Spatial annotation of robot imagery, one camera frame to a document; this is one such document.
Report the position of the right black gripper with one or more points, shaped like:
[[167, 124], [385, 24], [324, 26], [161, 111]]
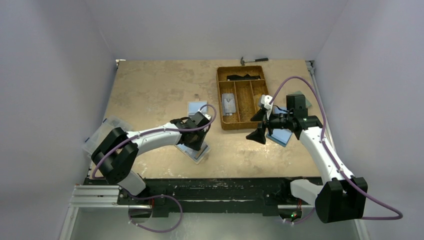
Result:
[[266, 122]]

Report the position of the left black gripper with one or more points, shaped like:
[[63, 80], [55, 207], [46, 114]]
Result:
[[193, 139]]

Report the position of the beige snap card holder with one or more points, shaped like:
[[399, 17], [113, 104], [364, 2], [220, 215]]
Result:
[[195, 155]]

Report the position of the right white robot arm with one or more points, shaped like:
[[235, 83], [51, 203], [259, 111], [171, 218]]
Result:
[[337, 199]]

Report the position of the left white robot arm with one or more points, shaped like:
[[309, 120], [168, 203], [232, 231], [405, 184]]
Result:
[[142, 149]]

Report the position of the open beige card holder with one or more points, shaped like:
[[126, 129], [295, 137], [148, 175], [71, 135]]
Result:
[[194, 106]]

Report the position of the blue card holder front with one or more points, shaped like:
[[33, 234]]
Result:
[[280, 136]]

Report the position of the silver cards in tray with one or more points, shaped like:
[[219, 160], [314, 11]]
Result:
[[228, 104]]

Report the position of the green card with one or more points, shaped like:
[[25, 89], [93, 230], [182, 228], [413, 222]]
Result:
[[307, 102]]

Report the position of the woven wicker tray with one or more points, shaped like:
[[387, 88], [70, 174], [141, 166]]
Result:
[[246, 94]]

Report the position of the black object in tray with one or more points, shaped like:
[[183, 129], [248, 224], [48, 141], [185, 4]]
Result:
[[246, 77]]

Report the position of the clear plastic screw box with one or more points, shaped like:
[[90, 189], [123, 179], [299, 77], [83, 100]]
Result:
[[108, 124]]

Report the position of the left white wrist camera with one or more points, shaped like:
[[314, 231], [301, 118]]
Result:
[[207, 116]]

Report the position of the hammer with black handle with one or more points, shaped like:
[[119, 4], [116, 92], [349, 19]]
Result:
[[244, 61]]

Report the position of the black front rail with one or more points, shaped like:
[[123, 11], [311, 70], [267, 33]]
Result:
[[268, 196]]

